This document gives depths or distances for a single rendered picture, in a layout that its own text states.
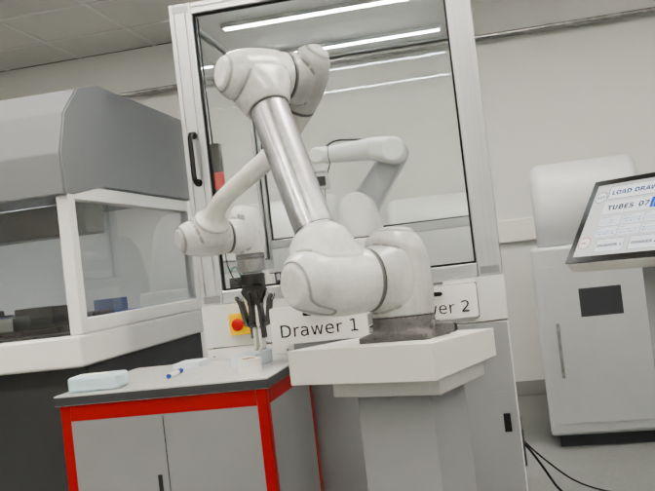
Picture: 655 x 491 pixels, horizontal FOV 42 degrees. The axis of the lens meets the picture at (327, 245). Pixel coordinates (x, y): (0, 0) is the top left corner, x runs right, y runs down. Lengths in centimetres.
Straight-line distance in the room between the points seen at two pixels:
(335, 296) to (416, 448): 41
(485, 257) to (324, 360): 94
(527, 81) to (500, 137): 42
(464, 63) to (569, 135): 325
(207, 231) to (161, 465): 67
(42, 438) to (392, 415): 140
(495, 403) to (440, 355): 95
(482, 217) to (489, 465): 80
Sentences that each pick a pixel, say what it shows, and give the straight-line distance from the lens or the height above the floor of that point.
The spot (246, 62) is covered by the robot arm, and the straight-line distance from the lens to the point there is 222.
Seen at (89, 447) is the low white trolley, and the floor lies 61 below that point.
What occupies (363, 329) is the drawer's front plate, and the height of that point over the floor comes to 84.
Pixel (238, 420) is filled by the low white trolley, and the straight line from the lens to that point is 238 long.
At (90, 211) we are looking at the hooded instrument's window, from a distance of 310.
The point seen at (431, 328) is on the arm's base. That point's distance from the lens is 208.
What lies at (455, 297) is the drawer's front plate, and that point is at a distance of 281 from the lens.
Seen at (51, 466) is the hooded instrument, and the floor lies 48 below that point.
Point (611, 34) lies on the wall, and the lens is 622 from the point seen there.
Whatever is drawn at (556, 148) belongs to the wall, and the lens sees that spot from 606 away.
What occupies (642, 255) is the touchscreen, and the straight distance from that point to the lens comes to 249.
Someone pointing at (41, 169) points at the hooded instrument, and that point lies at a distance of 295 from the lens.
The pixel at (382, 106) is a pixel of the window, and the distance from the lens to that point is 290.
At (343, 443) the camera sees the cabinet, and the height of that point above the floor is 44.
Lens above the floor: 104
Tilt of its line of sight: 1 degrees up
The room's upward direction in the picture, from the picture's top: 7 degrees counter-clockwise
